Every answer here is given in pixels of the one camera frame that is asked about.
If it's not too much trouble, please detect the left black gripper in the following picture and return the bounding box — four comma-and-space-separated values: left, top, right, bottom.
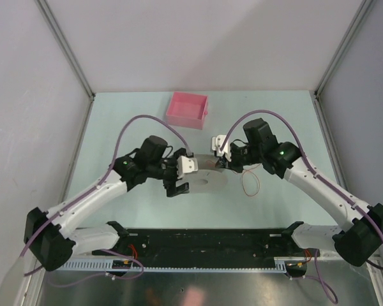
147, 148, 189, 196

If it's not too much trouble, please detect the white plastic spool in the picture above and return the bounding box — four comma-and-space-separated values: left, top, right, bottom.
181, 154, 228, 194

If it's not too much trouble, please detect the orange wire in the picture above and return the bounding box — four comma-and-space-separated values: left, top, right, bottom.
206, 160, 261, 198

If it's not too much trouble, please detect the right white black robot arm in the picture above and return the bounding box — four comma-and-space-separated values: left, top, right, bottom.
211, 119, 383, 266

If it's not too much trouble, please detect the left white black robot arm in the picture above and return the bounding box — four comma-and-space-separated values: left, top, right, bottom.
24, 136, 199, 272

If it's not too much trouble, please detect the pink plastic box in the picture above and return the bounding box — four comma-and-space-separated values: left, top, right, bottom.
165, 92, 208, 130

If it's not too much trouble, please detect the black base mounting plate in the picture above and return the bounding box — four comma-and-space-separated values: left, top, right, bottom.
110, 228, 305, 257

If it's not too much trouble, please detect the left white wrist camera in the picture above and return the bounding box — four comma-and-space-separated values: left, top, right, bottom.
177, 156, 199, 179

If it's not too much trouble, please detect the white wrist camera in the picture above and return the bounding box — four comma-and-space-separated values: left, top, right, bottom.
211, 135, 231, 161
177, 156, 199, 179

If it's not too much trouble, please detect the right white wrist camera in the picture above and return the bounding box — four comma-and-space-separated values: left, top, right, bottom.
211, 135, 231, 161

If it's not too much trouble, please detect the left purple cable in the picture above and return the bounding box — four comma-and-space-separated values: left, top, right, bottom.
19, 114, 195, 288

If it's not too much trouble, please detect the purple cable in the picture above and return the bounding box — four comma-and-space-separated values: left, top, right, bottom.
19, 114, 195, 288
218, 109, 383, 303

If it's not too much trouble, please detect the grey slotted cable duct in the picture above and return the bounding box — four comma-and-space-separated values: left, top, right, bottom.
58, 254, 287, 273

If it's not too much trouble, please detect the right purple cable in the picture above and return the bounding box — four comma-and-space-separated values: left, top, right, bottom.
218, 109, 383, 303

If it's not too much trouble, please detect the left aluminium corner post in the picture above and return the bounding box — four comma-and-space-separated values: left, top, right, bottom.
34, 0, 95, 100

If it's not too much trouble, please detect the aluminium corner post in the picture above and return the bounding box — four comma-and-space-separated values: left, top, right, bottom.
314, 0, 377, 97
34, 0, 95, 100

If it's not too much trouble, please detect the right aluminium corner post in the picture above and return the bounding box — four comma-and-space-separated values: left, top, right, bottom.
314, 0, 377, 97

